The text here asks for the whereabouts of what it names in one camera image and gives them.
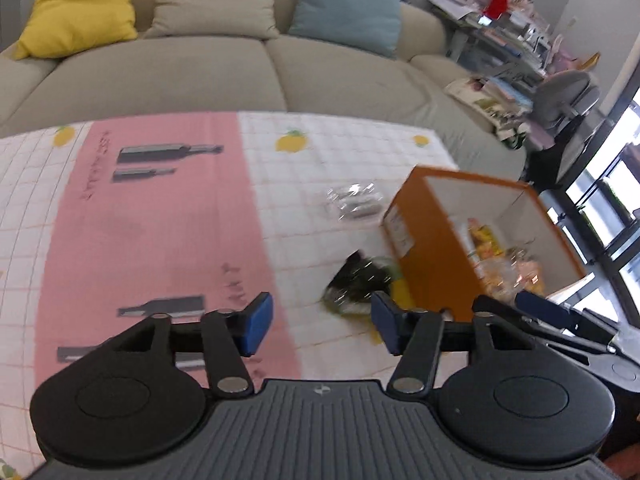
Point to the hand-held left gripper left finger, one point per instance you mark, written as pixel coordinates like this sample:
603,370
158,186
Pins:
256,325

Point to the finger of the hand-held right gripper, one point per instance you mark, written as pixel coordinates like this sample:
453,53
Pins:
545,307
565,340

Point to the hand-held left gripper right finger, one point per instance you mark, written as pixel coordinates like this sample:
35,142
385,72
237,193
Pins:
389,325

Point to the clear bag of dried chips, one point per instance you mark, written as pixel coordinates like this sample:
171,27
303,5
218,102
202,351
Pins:
515,275

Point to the dark green seaweed packet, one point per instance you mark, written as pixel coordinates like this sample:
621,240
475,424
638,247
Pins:
360,280

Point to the orange cardboard box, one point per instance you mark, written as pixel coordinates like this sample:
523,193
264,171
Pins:
430,255

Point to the yellow waffle snack bag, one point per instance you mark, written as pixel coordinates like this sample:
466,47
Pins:
482,240

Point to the clear bag of white balls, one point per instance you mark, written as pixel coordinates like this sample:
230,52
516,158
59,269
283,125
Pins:
352,202

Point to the pink white printed tablecloth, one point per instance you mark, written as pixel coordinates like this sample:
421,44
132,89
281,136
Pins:
150,235

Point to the dark-framed window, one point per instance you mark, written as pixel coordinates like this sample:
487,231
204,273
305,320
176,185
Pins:
625,170

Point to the stack of magazines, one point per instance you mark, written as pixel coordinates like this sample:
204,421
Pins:
492,105

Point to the grey office chair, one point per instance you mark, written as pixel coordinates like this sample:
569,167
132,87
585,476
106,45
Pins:
565,95

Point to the beige sofa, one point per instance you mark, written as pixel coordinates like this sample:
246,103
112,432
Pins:
150,80

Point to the white desk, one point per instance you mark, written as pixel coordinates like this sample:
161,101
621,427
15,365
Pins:
475,45

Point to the cluttered desk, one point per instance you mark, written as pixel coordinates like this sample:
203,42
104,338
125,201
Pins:
505,30

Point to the light blue pillow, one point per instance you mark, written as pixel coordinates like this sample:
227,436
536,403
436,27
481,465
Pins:
345,10

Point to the beige pillow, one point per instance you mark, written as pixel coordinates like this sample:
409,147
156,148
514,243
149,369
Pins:
210,0

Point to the yellow pillow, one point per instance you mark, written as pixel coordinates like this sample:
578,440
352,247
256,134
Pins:
80,15

